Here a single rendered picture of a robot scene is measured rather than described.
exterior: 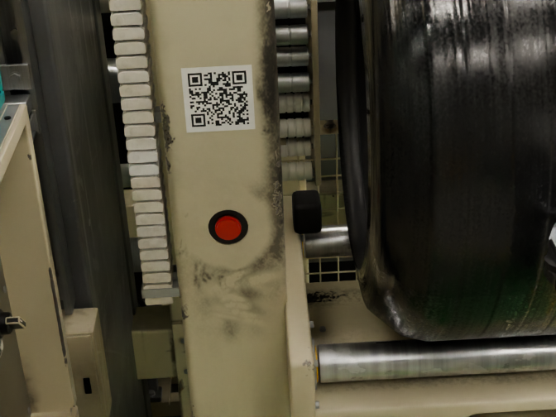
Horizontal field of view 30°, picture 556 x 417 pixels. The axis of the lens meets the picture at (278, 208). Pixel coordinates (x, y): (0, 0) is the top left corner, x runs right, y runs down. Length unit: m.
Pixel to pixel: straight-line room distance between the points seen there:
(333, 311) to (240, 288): 0.28
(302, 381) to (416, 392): 0.15
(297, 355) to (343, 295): 0.37
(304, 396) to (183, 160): 0.30
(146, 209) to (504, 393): 0.47
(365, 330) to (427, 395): 0.23
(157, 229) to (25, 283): 0.18
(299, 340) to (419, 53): 0.39
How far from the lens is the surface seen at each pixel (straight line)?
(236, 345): 1.29
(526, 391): 1.27
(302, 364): 1.17
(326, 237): 1.45
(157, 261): 1.24
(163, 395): 2.37
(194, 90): 1.12
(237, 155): 1.15
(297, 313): 1.24
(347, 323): 1.47
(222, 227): 1.19
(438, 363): 1.23
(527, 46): 0.98
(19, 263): 1.11
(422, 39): 0.97
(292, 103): 1.57
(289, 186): 1.82
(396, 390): 1.26
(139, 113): 1.15
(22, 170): 1.05
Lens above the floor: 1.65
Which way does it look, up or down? 29 degrees down
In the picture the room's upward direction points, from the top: 3 degrees counter-clockwise
